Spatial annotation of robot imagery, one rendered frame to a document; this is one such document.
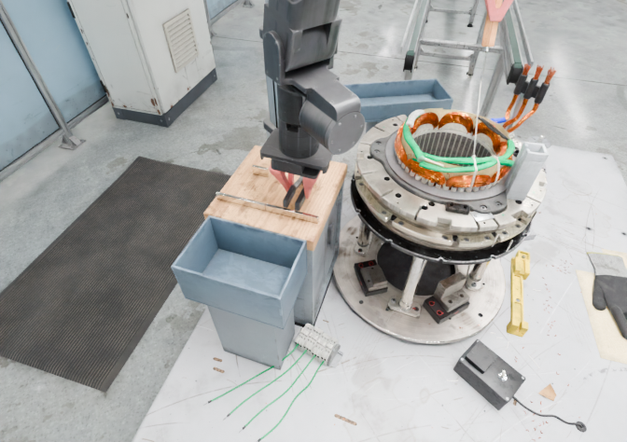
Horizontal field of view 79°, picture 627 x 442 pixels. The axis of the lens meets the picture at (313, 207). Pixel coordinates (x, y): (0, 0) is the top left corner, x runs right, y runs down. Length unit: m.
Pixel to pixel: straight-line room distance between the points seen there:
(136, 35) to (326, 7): 2.31
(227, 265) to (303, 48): 0.38
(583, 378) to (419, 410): 0.32
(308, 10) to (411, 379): 0.64
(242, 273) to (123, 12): 2.20
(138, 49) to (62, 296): 1.50
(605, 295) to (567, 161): 0.51
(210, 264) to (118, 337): 1.21
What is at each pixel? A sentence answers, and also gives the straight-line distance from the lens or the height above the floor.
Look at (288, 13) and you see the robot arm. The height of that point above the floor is 1.37.
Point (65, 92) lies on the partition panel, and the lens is 3.01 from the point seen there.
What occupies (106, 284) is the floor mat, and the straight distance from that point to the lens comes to 2.03.
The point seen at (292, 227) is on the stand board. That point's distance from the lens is 0.59.
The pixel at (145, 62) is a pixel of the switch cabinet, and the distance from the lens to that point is 2.76.
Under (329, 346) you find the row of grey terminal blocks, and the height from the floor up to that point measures 0.82.
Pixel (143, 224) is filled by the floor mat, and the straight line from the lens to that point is 2.22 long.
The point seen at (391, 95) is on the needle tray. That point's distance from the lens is 1.02.
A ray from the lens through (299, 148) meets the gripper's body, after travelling 0.53.
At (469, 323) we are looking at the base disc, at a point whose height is 0.80.
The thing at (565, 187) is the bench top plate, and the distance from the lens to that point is 1.30.
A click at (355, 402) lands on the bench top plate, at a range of 0.76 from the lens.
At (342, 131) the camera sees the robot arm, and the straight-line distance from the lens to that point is 0.45.
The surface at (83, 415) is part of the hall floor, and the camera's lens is 1.78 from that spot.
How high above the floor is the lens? 1.50
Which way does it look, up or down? 45 degrees down
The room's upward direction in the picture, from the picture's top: straight up
